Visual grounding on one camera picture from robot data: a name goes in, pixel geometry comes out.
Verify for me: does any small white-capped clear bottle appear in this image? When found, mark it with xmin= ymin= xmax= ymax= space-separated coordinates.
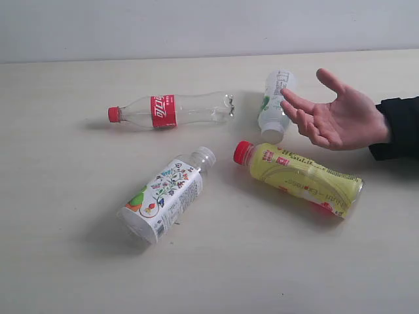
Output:
xmin=257 ymin=69 xmax=297 ymax=144

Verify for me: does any person's open bare hand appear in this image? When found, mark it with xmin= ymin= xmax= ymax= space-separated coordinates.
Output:
xmin=281 ymin=69 xmax=391 ymax=150

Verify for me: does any clear cola bottle red label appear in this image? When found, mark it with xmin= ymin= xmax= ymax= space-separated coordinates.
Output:
xmin=108 ymin=92 xmax=235 ymax=129

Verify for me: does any yellow drink bottle red cap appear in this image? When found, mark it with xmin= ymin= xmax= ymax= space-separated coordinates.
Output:
xmin=233 ymin=141 xmax=363 ymax=218

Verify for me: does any white floral label bottle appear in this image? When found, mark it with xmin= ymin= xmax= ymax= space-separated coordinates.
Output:
xmin=117 ymin=147 xmax=216 ymax=244

